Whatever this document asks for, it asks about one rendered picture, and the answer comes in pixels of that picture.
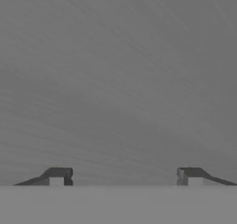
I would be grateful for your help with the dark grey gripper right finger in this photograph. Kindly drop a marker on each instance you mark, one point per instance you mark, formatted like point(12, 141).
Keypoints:
point(192, 172)

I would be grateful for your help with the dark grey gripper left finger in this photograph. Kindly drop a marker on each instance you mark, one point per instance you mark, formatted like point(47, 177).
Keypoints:
point(57, 172)

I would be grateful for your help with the grey fridge door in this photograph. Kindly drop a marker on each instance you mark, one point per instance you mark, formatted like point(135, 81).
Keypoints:
point(118, 79)

